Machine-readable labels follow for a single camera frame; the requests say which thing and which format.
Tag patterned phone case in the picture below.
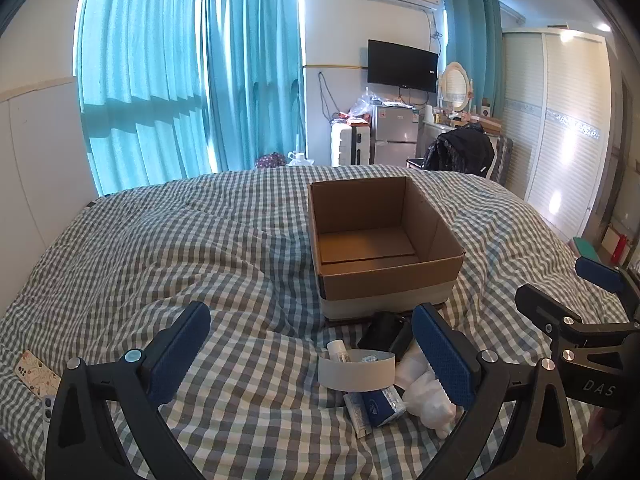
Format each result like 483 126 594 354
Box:
14 350 63 403

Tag silver suitcase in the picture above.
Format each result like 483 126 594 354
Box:
487 135 516 183

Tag black pouch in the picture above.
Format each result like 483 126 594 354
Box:
357 311 415 363

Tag wide turquoise curtain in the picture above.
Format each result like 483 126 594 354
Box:
75 0 208 196

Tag black wall television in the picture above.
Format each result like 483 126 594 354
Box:
367 39 439 94

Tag white tube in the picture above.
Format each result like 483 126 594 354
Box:
343 391 373 438

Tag white dressing table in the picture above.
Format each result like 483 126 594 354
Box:
422 114 501 137

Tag clear plastic bags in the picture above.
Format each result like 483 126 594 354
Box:
350 91 386 117

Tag oval white mirror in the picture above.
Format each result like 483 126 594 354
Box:
440 61 473 113

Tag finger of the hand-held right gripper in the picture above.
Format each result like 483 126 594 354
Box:
574 257 640 311
515 284 640 356

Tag white paper band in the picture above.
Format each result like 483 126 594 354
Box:
318 352 396 392

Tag silver fridge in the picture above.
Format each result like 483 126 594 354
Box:
371 104 420 166

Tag light blue phone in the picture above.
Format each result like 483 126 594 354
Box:
41 394 57 436

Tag black jacket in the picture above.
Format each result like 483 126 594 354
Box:
422 125 496 178

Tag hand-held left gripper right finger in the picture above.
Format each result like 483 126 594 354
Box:
411 302 596 480

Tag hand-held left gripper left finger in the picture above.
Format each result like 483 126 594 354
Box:
45 301 212 480

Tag narrow turquoise curtain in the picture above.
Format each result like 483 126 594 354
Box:
445 0 503 121

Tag green topped stool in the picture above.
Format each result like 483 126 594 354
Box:
574 237 603 263

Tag white slatted wardrobe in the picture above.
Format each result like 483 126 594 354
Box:
501 27 621 243

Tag black wall cable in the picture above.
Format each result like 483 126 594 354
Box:
319 71 336 121

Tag white suitcase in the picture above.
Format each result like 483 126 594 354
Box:
330 122 373 167

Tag white plush toy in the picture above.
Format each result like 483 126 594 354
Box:
395 345 458 438

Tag person's right hand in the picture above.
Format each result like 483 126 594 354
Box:
580 406 623 480

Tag grey checked blanket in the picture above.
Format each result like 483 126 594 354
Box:
0 166 640 480

